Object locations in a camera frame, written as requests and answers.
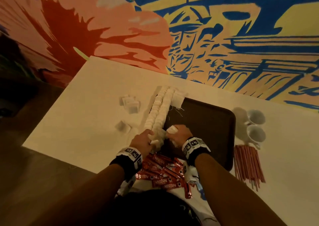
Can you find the person's left hand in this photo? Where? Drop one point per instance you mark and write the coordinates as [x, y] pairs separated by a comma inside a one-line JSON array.
[[142, 142]]

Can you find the person's right hand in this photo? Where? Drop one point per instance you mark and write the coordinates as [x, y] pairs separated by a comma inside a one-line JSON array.
[[180, 136]]

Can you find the dark brown tray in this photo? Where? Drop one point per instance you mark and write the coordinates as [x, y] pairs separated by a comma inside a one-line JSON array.
[[209, 126]]

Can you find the row of tea bags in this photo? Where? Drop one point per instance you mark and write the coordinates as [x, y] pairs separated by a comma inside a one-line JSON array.
[[159, 111]]

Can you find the pile of white tea bags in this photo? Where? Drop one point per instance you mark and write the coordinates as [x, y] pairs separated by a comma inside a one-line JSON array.
[[128, 108]]

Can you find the pile of red Nescafe sachets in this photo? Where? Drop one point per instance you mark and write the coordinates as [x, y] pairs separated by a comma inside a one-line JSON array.
[[164, 173]]

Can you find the pile of blue sugar sachets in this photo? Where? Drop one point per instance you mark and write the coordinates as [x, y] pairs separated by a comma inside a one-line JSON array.
[[201, 191]]

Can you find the bundle of red stir sticks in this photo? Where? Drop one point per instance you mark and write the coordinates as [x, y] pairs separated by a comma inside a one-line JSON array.
[[249, 163]]

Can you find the person's right forearm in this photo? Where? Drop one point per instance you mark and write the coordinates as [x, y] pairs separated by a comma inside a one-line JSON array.
[[234, 193]]

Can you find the person's left forearm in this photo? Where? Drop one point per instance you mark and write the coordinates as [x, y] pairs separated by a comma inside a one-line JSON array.
[[82, 198]]

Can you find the black right wristband with markers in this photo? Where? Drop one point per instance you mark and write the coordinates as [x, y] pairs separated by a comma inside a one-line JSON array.
[[195, 148]]

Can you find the black wristband with markers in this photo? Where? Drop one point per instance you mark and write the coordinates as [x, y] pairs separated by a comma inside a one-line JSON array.
[[195, 148], [127, 161]]

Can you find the black left wristband with markers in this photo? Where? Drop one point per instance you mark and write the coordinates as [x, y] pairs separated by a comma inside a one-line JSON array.
[[127, 161]]

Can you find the black clothing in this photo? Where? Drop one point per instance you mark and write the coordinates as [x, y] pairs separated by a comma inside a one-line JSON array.
[[144, 208]]

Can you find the small white cup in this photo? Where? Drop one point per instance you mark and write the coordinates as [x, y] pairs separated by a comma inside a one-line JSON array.
[[256, 117], [256, 133]]

